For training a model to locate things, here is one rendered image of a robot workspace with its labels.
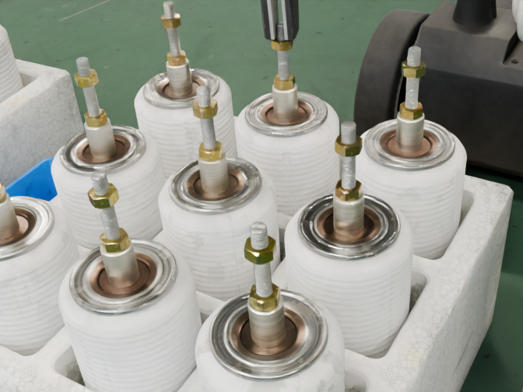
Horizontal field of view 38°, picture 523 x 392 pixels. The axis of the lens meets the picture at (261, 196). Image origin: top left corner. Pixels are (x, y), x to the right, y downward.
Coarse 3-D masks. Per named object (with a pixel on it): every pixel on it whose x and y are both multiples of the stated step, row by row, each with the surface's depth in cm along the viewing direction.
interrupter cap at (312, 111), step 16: (272, 96) 71; (304, 96) 70; (256, 112) 69; (272, 112) 69; (304, 112) 69; (320, 112) 68; (256, 128) 66; (272, 128) 66; (288, 128) 66; (304, 128) 66
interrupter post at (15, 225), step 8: (0, 200) 56; (8, 200) 56; (0, 208) 56; (8, 208) 56; (0, 216) 56; (8, 216) 56; (0, 224) 56; (8, 224) 57; (16, 224) 58; (0, 232) 57; (8, 232) 57; (16, 232) 58
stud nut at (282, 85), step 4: (276, 76) 66; (292, 76) 66; (276, 80) 66; (280, 80) 66; (284, 80) 66; (288, 80) 66; (292, 80) 66; (276, 84) 66; (280, 84) 66; (284, 84) 66; (288, 84) 66; (292, 84) 66; (276, 88) 66; (280, 88) 66; (284, 88) 66; (288, 88) 66; (292, 88) 66
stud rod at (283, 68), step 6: (276, 24) 63; (282, 24) 63; (276, 30) 63; (282, 30) 63; (276, 36) 64; (282, 36) 63; (282, 54) 64; (288, 54) 65; (282, 60) 65; (288, 60) 65; (282, 66) 65; (288, 66) 65; (282, 72) 65; (288, 72) 66; (282, 78) 66; (288, 78) 66
